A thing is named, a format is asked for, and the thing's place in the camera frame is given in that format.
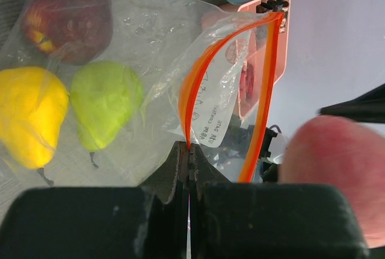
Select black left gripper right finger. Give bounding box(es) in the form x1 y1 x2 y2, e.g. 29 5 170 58
189 145 369 258

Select pink compartment tray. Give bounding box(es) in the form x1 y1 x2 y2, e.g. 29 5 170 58
202 0 292 120

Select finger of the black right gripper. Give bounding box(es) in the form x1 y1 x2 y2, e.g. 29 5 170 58
318 84 385 123

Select dark red toy fruit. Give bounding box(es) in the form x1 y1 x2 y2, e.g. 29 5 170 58
22 0 113 65

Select green toy apple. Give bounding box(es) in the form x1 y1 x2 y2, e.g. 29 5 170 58
70 60 144 168

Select yellow toy pear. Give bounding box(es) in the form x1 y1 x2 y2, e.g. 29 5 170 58
1 66 69 187

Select pink toy peach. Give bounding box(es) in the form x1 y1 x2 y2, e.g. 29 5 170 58
279 116 384 248

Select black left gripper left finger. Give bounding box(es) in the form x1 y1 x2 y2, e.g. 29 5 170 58
1 142 189 258

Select clear orange zip bag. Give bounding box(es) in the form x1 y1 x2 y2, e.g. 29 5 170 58
1 0 285 187

